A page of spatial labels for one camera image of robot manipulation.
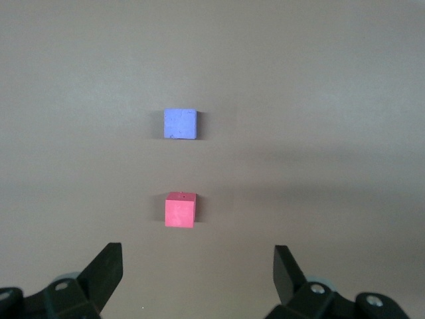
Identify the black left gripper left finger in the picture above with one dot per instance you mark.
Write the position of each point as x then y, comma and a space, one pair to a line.
103, 272

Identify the red foam cube block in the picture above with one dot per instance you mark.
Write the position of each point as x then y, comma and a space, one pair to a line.
179, 212

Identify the purple foam cube block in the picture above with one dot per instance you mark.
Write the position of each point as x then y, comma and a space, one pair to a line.
180, 124

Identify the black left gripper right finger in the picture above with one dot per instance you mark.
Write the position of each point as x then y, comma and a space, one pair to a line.
287, 276

